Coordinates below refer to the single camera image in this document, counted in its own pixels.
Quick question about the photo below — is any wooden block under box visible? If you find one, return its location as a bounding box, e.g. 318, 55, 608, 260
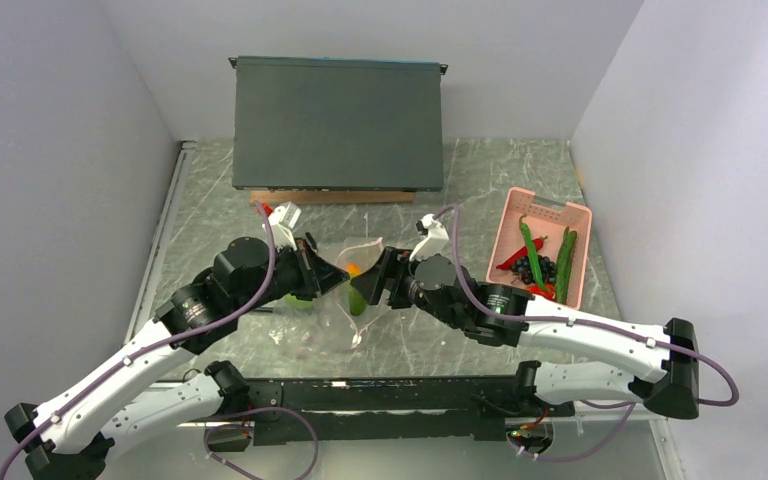
249, 190, 416, 205

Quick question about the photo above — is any orange-green mango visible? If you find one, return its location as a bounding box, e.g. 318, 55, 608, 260
347, 263, 367, 316

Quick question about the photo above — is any green cucumber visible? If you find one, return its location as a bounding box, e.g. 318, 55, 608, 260
555, 227, 578, 304

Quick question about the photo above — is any dark grey rack box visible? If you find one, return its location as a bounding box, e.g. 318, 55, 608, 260
229, 55, 448, 192

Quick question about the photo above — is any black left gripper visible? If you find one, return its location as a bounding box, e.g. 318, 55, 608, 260
234, 236, 350, 315

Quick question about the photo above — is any pink plastic basket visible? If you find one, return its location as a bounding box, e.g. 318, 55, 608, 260
486, 187, 592, 309

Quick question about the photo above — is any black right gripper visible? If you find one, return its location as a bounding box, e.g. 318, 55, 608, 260
351, 246, 464, 329

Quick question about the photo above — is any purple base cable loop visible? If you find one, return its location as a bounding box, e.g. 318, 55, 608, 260
202, 405, 321, 480

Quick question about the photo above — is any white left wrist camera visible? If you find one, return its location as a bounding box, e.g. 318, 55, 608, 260
263, 202, 301, 250

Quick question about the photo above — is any red strawberry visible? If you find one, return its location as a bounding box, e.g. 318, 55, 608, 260
526, 284, 556, 301

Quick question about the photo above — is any long green chili pepper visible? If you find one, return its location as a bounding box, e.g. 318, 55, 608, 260
519, 214, 545, 287

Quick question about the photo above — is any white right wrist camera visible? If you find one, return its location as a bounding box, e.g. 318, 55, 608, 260
409, 213, 449, 261

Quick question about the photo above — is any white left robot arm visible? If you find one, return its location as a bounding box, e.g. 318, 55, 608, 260
5, 237, 350, 479

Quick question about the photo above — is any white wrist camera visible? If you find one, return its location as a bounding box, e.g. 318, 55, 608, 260
409, 213, 449, 261
263, 202, 301, 250

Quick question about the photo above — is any clear pink-dotted zip bag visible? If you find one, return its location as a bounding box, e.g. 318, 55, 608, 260
268, 237, 389, 358

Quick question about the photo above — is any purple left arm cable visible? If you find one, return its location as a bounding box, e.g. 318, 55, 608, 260
0, 201, 278, 480

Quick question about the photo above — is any green apple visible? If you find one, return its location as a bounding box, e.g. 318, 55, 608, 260
283, 294, 315, 311

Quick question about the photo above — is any red chili pepper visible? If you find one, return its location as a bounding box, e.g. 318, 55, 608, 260
495, 236, 547, 271

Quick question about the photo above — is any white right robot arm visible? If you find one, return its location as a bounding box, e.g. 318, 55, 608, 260
351, 247, 700, 420

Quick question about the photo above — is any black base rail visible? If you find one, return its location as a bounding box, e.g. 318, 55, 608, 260
207, 375, 575, 453

